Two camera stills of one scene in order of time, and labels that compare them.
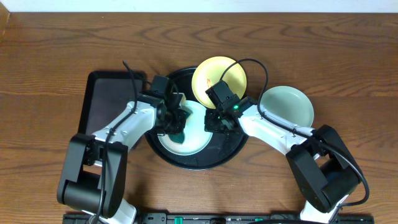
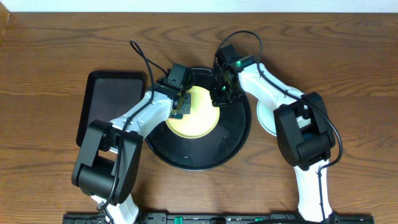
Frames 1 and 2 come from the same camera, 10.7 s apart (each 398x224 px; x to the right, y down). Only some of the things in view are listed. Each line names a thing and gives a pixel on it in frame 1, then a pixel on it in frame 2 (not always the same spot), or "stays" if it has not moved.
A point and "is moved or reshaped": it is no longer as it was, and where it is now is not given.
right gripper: x=208 y=126 to x=216 y=101
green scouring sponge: x=177 y=137 is moved or reshaped
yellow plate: x=211 y=71 is moved or reshaped
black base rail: x=229 y=218 stays
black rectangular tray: x=106 y=93 stays
